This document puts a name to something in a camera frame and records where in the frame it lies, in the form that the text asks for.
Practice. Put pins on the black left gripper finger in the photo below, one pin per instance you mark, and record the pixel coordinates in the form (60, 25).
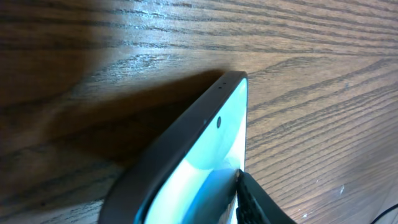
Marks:
(255, 206)

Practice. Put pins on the Samsung Galaxy smartphone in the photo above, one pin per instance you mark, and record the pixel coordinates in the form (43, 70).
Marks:
(189, 173)

